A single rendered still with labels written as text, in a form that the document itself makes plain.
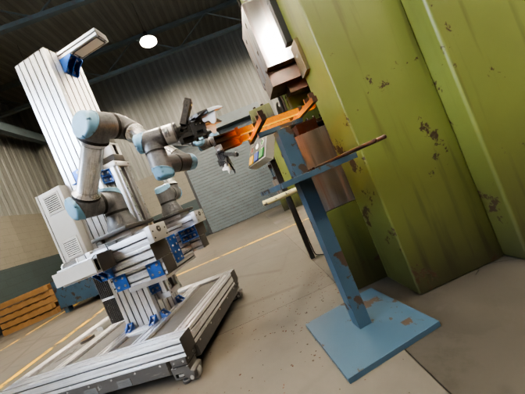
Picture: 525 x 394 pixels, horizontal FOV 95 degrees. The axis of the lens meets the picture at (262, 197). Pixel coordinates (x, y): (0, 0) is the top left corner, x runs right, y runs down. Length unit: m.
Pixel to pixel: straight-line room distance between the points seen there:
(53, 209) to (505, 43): 2.47
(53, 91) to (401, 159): 2.00
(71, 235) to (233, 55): 9.91
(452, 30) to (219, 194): 8.76
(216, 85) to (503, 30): 9.63
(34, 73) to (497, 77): 2.44
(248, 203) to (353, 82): 8.46
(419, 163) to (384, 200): 0.23
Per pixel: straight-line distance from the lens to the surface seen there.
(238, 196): 9.47
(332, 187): 1.38
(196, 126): 1.00
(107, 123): 1.26
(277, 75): 1.64
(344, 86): 1.23
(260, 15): 1.77
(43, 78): 2.12
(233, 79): 10.62
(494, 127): 1.42
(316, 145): 1.39
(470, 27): 1.49
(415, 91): 1.37
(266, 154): 1.94
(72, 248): 1.92
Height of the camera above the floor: 0.70
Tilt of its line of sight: 1 degrees down
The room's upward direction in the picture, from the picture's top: 23 degrees counter-clockwise
